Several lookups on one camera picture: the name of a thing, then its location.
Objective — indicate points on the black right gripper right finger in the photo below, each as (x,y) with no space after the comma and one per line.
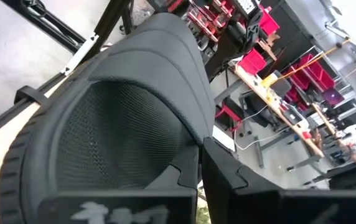
(224,193)

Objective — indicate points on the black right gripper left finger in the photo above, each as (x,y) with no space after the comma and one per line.
(184,193)

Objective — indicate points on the red and black cart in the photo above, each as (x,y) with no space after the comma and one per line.
(227,110)

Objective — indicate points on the long wooden workbench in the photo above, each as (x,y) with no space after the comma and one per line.
(259,90)

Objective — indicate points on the red storage bin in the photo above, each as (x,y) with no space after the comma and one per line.
(268,21)
(252,60)
(316,73)

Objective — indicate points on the white metal frame bracket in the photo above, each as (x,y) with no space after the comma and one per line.
(80,54)

